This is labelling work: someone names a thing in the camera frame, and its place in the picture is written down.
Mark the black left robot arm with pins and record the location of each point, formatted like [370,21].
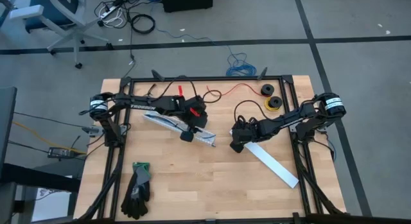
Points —
[154,105]

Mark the black aluminium table frame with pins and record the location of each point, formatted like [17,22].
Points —
[224,79]

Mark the black grey work glove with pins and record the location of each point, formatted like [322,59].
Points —
[138,198]

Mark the white duct cover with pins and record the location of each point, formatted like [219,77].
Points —
[273,167]

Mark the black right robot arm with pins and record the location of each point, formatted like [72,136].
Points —
[289,119]

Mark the dark grey desk panel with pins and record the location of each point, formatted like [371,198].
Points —
[6,121]

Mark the white office chair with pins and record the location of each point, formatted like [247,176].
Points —
[29,11]

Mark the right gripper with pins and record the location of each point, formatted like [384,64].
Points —
[244,132]

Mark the black box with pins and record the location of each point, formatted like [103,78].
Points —
[186,1]

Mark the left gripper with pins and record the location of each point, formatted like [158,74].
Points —
[196,118]

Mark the black side desk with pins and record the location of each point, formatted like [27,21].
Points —
[32,177]

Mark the grey metal clamp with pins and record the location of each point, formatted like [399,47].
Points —
[91,131]

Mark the white power strip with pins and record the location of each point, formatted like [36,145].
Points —
[109,11]

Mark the black power adapter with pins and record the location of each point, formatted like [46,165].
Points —
[59,152]

